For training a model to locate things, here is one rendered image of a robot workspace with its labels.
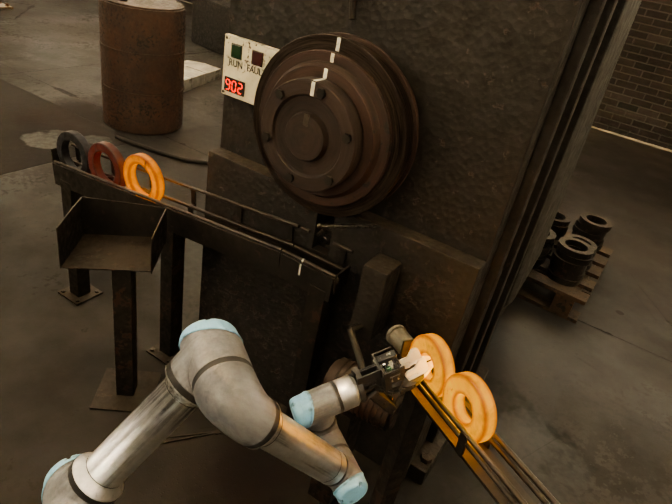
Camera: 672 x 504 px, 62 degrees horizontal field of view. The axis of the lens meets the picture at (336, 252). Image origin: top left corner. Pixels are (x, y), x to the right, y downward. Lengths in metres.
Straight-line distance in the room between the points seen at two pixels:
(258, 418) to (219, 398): 0.08
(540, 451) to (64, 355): 1.86
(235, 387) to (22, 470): 1.16
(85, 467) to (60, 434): 0.87
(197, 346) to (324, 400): 0.35
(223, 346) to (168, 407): 0.16
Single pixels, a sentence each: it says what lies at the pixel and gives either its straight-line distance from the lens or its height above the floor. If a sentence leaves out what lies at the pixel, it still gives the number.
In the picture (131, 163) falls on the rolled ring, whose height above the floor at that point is 0.74.
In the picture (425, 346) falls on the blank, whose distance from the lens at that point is 1.38.
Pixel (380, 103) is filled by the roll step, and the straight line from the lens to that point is 1.36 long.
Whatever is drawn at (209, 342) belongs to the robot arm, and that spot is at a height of 0.88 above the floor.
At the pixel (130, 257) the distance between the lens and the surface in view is 1.81.
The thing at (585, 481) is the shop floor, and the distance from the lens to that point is 2.38.
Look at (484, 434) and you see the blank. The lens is 1.27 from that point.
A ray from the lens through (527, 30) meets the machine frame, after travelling 1.41.
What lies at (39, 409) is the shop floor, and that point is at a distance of 2.21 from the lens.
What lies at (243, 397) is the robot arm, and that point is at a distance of 1.00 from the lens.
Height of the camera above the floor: 1.58
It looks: 30 degrees down
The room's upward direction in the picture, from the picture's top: 11 degrees clockwise
